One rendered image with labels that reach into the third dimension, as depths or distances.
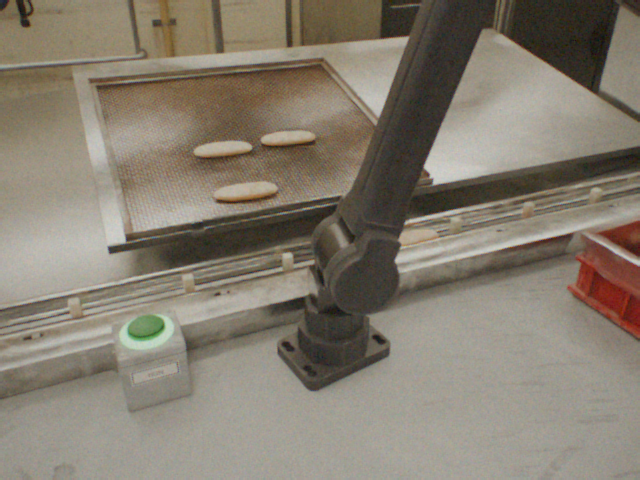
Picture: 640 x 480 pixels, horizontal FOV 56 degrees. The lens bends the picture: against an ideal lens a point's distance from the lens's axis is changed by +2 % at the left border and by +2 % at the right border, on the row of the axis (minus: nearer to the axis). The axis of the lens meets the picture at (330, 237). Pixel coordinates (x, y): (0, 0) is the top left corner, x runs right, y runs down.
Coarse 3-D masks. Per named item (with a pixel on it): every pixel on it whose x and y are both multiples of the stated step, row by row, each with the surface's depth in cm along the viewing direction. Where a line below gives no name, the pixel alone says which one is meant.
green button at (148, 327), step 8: (136, 320) 65; (144, 320) 65; (152, 320) 65; (160, 320) 65; (128, 328) 64; (136, 328) 64; (144, 328) 64; (152, 328) 64; (160, 328) 64; (128, 336) 63; (136, 336) 63; (144, 336) 63; (152, 336) 63
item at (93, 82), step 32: (256, 64) 128; (288, 64) 131; (96, 96) 114; (128, 96) 115; (192, 96) 117; (224, 96) 118; (288, 96) 120; (352, 96) 122; (160, 128) 107; (192, 128) 108; (224, 128) 109; (288, 128) 111; (224, 160) 101; (256, 160) 101; (320, 160) 103; (352, 160) 104; (128, 192) 92; (160, 192) 92; (320, 192) 96; (128, 224) 85; (160, 224) 87
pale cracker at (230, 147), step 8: (208, 144) 102; (216, 144) 102; (224, 144) 102; (232, 144) 103; (240, 144) 103; (248, 144) 104; (200, 152) 101; (208, 152) 101; (216, 152) 101; (224, 152) 101; (232, 152) 102; (240, 152) 102
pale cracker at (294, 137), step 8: (264, 136) 106; (272, 136) 106; (280, 136) 106; (288, 136) 106; (296, 136) 106; (304, 136) 107; (312, 136) 108; (272, 144) 105; (280, 144) 105; (288, 144) 106
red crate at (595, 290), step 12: (588, 264) 80; (588, 276) 81; (600, 276) 79; (576, 288) 83; (588, 288) 81; (600, 288) 80; (612, 288) 78; (588, 300) 81; (600, 300) 80; (612, 300) 78; (624, 300) 76; (636, 300) 75; (600, 312) 80; (612, 312) 79; (624, 312) 77; (636, 312) 75; (624, 324) 77; (636, 324) 76; (636, 336) 75
